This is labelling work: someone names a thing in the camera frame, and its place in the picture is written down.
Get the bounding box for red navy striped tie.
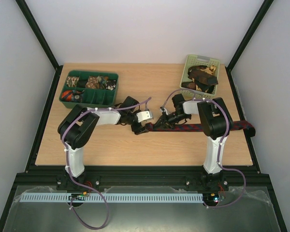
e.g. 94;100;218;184
145;119;256;138

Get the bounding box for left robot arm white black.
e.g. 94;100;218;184
58;96;153;178

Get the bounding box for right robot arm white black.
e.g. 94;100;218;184
148;94;233;189

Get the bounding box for pile of brown ties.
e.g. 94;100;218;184
181;65;218;94

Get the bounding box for rolled tie teal brown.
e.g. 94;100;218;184
97;75;109;89

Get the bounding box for green compartment tray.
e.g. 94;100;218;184
58;70;119;109

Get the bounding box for rolled tie orange brown pattern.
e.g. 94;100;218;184
85;76;100;89

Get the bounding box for rolled tie grey patterned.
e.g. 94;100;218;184
71;90;85;103

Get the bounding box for light green plastic basket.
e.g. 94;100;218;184
179;54;220;99

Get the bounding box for rolled tie red orange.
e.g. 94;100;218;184
60;90;74;102

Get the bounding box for rolled tie brown white pattern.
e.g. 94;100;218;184
66;76;80;87

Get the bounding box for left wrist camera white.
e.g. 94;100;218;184
136;110;153;123

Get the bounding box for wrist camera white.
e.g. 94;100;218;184
160;107;167;113
136;110;153;123

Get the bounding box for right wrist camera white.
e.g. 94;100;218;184
160;107;167;113

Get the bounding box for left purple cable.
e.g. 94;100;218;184
61;97;152;230

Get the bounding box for purple cable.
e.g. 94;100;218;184
61;97;152;230
160;89;247;209

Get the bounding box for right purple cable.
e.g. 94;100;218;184
160;89;247;209

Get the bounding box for light blue cable duct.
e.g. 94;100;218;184
19;193;203;203

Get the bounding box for black aluminium frame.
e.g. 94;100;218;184
0;0;287;232

